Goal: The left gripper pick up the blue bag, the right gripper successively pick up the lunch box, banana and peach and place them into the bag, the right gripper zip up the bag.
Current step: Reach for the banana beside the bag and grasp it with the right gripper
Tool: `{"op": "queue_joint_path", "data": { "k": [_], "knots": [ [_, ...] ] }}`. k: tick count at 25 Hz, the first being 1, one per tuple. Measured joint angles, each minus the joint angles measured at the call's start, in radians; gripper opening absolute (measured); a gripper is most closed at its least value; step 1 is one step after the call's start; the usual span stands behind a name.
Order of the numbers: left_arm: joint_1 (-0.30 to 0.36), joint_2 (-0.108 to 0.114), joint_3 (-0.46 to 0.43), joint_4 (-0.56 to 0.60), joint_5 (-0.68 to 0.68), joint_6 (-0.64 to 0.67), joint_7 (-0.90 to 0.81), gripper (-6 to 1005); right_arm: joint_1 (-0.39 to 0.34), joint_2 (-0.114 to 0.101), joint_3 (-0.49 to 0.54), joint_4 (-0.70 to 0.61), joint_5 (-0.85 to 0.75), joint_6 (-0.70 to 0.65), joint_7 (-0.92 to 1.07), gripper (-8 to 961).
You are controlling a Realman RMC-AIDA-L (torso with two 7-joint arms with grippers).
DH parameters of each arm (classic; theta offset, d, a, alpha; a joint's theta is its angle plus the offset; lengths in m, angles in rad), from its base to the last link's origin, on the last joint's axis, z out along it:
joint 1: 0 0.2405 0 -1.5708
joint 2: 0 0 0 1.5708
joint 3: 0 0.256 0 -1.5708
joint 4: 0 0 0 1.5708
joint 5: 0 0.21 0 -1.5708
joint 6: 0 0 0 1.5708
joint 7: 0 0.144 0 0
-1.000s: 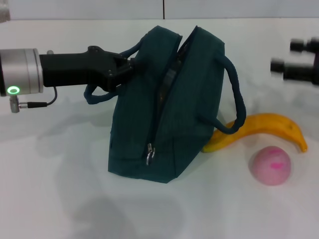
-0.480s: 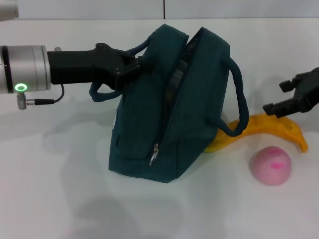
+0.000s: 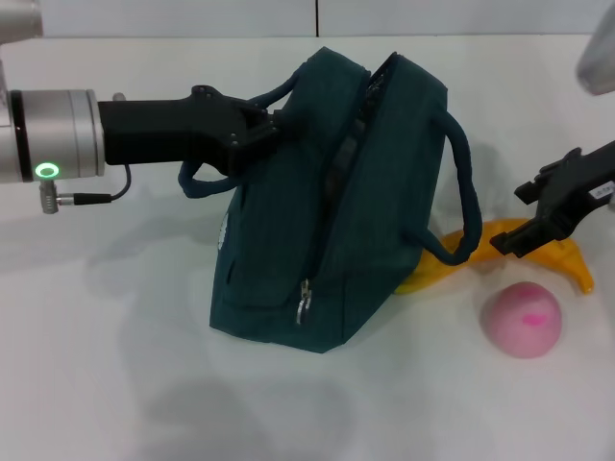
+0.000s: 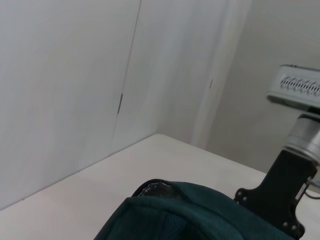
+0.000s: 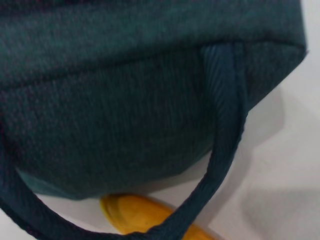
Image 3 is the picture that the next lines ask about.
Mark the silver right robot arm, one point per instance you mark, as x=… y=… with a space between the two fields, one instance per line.
x=600 y=57

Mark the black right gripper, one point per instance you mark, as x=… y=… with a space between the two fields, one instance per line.
x=588 y=182

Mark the dark teal insulated lunch bag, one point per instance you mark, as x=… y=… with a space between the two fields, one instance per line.
x=298 y=230

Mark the yellow banana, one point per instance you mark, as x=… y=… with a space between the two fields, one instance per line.
x=480 y=245

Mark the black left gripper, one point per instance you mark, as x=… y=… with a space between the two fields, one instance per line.
x=163 y=132

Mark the pink peach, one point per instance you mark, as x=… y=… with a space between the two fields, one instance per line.
x=521 y=322

